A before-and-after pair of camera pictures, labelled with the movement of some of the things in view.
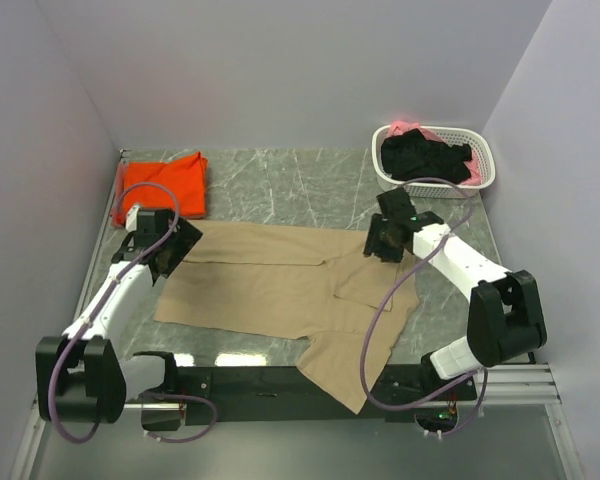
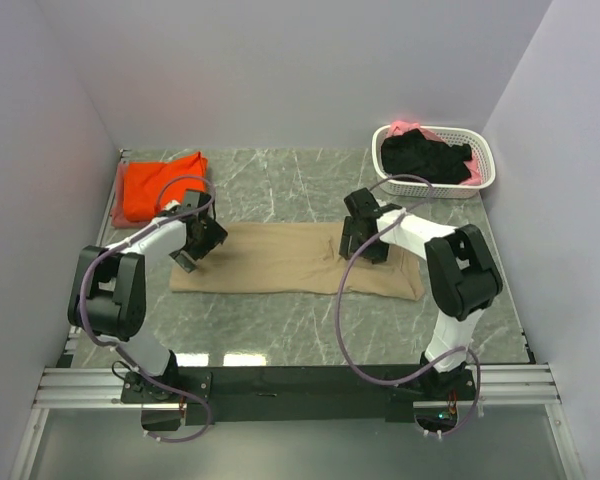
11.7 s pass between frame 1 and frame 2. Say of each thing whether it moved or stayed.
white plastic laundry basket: stayed
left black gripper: moved
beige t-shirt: moved
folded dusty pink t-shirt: stayed
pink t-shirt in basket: stayed
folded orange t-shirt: stayed
